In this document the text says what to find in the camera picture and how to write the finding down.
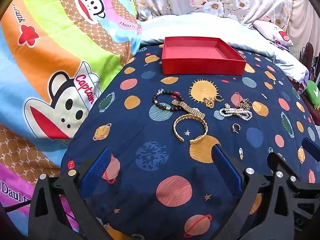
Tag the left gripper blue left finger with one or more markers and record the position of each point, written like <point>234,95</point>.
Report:
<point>92,171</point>

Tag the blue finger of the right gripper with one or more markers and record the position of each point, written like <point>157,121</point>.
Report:
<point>311,148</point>

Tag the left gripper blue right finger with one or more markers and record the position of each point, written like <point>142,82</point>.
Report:
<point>233,178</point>

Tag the gold link watch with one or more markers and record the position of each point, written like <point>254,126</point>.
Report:
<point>182,106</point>

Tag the gold cuff bangle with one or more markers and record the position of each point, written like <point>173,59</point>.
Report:
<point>190,127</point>

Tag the red shallow tray box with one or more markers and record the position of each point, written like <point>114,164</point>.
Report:
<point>200,55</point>

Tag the green cushion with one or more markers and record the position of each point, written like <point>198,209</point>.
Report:
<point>312,94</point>

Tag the navy planet print blanket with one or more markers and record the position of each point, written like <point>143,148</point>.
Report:
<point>162,182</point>

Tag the pink cartoon small pillow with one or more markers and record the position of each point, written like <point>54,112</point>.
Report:
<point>273,33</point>

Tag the colourful monkey cartoon quilt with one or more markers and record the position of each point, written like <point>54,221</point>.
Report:
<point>57,57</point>

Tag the light blue pillow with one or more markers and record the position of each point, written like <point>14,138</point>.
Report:
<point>234,33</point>

